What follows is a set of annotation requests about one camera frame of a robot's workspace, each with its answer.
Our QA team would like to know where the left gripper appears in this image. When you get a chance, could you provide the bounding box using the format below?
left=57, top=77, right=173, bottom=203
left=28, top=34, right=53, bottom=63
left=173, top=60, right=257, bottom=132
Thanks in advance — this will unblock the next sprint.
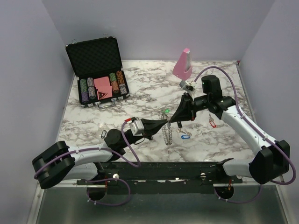
left=121, top=118, right=168, bottom=148

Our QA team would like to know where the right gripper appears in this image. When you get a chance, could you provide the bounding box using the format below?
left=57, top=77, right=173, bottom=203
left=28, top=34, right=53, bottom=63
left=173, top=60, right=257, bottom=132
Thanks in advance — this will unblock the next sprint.
left=170, top=92, right=210, bottom=123

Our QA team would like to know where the steel disc with keyrings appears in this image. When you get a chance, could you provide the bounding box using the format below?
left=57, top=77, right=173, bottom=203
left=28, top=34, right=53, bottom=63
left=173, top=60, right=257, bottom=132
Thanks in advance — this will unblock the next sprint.
left=161, top=112, right=172, bottom=146

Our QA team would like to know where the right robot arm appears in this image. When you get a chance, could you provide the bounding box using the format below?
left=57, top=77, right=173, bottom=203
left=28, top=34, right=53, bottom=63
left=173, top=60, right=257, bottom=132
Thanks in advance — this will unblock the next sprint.
left=170, top=75, right=290, bottom=184

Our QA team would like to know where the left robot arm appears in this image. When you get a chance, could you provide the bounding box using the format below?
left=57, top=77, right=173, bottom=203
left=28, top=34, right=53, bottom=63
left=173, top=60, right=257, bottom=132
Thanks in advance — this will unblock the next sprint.
left=32, top=118, right=168, bottom=189

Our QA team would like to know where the silver key by blue tag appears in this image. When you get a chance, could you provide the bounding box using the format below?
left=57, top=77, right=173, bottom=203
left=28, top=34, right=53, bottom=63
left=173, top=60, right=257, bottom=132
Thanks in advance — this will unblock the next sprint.
left=184, top=129, right=192, bottom=137

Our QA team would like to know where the blue key tag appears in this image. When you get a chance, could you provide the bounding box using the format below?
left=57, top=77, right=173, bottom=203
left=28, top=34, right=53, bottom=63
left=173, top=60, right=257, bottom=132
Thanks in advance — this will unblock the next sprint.
left=181, top=134, right=190, bottom=140

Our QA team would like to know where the red key tag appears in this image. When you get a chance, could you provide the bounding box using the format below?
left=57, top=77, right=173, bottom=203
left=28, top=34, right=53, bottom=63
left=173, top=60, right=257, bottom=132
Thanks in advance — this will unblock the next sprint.
left=209, top=114, right=216, bottom=128

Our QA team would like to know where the pink metronome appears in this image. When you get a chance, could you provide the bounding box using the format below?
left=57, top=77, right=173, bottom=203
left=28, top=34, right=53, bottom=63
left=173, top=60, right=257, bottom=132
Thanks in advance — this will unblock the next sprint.
left=172, top=48, right=192, bottom=81

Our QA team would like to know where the black poker chip case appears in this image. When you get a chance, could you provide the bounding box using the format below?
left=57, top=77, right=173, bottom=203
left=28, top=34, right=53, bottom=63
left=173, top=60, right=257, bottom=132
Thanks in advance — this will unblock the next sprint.
left=65, top=36, right=130, bottom=109

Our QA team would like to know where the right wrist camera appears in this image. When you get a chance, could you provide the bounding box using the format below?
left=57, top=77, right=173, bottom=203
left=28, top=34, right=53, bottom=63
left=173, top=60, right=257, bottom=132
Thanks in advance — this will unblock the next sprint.
left=179, top=80, right=195, bottom=94

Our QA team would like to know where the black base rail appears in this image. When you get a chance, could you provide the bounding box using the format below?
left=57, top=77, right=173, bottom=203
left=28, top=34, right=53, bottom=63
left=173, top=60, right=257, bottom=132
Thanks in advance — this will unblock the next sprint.
left=46, top=160, right=255, bottom=196

